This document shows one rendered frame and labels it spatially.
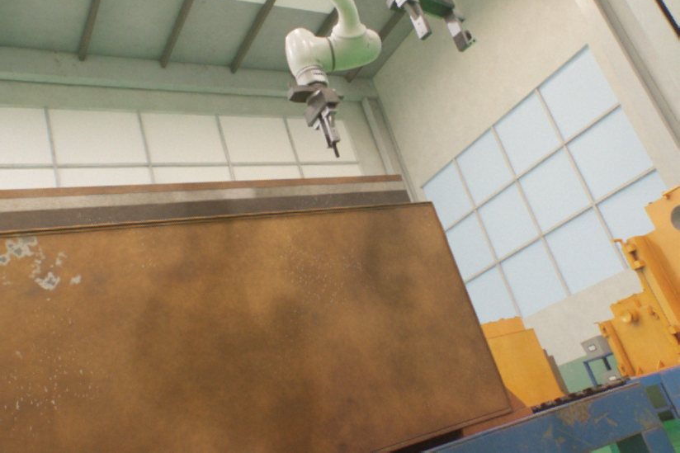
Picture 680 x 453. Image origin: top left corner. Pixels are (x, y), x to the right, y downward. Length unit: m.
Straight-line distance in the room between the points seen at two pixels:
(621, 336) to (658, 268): 3.94
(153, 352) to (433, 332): 0.67
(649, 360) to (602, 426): 5.61
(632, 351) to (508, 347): 2.12
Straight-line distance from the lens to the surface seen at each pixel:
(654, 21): 0.89
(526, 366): 5.49
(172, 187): 1.57
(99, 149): 12.71
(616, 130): 11.54
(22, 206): 1.49
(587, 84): 11.92
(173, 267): 1.40
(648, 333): 7.14
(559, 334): 12.44
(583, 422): 1.57
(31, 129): 12.72
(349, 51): 1.99
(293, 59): 1.98
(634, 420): 1.69
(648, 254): 3.40
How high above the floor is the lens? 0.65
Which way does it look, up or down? 22 degrees up
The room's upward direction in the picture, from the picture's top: 19 degrees counter-clockwise
